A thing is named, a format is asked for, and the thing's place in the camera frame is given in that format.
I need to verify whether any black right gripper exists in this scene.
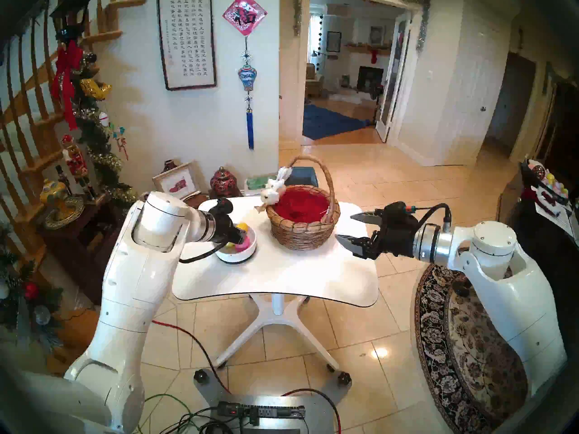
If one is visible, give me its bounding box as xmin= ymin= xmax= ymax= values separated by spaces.
xmin=335 ymin=211 xmax=419 ymax=260

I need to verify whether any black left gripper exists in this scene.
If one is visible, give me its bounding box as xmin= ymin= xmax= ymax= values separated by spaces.
xmin=215 ymin=214 xmax=247 ymax=248

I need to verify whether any brown wicker basket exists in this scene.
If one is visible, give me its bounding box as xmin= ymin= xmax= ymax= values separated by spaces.
xmin=255 ymin=155 xmax=341 ymax=250

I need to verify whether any colourful egg centrepiece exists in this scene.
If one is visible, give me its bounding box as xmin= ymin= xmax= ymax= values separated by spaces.
xmin=525 ymin=159 xmax=570 ymax=208

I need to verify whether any white round bowl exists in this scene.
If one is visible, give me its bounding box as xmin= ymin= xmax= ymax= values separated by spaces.
xmin=215 ymin=223 xmax=257 ymax=264

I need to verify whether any red cloisonne lidded jar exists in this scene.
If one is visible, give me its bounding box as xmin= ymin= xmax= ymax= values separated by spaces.
xmin=209 ymin=167 xmax=237 ymax=198

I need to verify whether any red shredded paper filling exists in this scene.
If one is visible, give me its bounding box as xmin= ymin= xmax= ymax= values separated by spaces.
xmin=274 ymin=188 xmax=332 ymax=223

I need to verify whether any blue open box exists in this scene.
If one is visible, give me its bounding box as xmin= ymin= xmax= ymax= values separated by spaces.
xmin=285 ymin=166 xmax=318 ymax=187

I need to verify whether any framed red shoe picture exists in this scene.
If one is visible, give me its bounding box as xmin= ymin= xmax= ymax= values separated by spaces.
xmin=152 ymin=162 xmax=202 ymax=201

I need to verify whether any blue floor rug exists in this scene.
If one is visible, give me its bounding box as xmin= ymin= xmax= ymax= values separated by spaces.
xmin=302 ymin=104 xmax=371 ymax=141

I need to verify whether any dark wooden side table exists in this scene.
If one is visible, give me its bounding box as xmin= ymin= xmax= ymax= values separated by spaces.
xmin=34 ymin=196 xmax=136 ymax=311

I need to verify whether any black fireplace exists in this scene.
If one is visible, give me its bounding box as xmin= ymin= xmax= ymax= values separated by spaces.
xmin=356 ymin=66 xmax=384 ymax=91

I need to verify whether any tan armchair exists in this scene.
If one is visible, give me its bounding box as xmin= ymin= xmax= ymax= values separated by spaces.
xmin=305 ymin=63 xmax=324 ymax=97

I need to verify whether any white glass french door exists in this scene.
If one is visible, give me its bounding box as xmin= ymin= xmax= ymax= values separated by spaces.
xmin=375 ymin=12 xmax=412 ymax=143

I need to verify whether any blue vase tassel hanging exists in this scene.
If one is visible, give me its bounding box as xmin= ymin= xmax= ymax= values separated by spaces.
xmin=237 ymin=36 xmax=257 ymax=150

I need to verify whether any ornate decorative plate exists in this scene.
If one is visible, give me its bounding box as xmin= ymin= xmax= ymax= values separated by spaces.
xmin=43 ymin=197 xmax=85 ymax=230

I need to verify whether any white panel door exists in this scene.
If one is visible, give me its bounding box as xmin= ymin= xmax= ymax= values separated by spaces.
xmin=441 ymin=19 xmax=503 ymax=165

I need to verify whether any black power strip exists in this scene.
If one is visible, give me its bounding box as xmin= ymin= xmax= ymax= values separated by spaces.
xmin=217 ymin=401 xmax=306 ymax=419

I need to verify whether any green tinsel christmas garland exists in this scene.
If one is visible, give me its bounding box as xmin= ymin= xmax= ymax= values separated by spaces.
xmin=72 ymin=51 xmax=136 ymax=208

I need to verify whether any red nutcracker figure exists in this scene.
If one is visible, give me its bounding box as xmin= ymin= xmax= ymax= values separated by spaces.
xmin=60 ymin=134 xmax=96 ymax=201

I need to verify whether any oriental patterned rug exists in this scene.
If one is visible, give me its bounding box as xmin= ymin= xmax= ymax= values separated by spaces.
xmin=409 ymin=264 xmax=527 ymax=434

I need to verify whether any small black nutcracker figure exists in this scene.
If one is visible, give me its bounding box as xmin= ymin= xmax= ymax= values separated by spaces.
xmin=54 ymin=165 xmax=73 ymax=196

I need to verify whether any yellow porcelain urn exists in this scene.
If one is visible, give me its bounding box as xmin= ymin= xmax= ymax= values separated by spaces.
xmin=39 ymin=179 xmax=67 ymax=219

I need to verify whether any gold ingot ornament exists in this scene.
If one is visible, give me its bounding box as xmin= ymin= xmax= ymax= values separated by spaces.
xmin=81 ymin=78 xmax=112 ymax=100

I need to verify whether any framed chinese calligraphy scroll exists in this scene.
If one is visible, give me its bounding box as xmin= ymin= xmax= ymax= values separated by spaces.
xmin=156 ymin=0 xmax=217 ymax=91

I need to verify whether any wooden staircase banister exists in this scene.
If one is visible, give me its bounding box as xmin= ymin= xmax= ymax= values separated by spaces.
xmin=0 ymin=0 xmax=147 ymax=266

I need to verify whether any silver tinsel doorway garland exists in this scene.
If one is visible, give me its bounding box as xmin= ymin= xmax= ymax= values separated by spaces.
xmin=293 ymin=0 xmax=431 ymax=53

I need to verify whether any red diamond fu decoration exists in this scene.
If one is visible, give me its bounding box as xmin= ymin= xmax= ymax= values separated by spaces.
xmin=222 ymin=0 xmax=267 ymax=36

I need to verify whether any red ribbon bow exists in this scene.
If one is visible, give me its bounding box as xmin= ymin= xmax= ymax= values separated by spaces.
xmin=50 ymin=40 xmax=84 ymax=131

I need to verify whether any black lantern lamp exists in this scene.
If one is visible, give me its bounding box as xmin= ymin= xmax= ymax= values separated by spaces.
xmin=49 ymin=0 xmax=93 ymax=42

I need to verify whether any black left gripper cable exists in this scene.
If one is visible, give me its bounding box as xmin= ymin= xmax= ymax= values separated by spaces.
xmin=179 ymin=241 xmax=227 ymax=263

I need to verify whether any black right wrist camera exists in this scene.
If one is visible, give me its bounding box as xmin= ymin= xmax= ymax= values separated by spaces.
xmin=384 ymin=202 xmax=419 ymax=226

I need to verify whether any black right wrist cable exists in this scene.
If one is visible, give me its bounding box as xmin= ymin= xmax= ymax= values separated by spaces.
xmin=409 ymin=203 xmax=453 ymax=232

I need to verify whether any white table pedestal base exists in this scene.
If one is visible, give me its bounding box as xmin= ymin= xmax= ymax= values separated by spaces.
xmin=213 ymin=293 xmax=341 ymax=373

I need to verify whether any green floor cable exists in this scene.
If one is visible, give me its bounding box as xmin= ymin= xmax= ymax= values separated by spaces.
xmin=136 ymin=394 xmax=195 ymax=434

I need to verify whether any grey metal robot base plate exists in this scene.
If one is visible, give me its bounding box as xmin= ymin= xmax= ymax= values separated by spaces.
xmin=194 ymin=369 xmax=352 ymax=434

